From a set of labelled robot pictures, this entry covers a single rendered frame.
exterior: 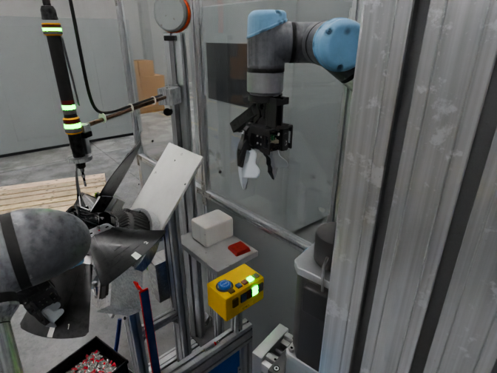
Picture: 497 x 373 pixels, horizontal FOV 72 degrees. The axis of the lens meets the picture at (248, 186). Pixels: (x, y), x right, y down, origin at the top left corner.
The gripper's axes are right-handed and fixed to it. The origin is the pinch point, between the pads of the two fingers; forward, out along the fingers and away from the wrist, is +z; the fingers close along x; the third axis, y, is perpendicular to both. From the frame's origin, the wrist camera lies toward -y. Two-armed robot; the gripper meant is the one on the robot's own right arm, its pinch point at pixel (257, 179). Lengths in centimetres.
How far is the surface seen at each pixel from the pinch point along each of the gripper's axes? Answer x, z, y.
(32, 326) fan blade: -48, 51, -49
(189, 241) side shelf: 22, 62, -72
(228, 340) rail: 0, 62, -13
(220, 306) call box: -3.4, 45.6, -12.6
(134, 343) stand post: -16, 92, -60
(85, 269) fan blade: -30, 39, -50
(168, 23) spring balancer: 31, -36, -90
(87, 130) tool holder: -21, -5, -52
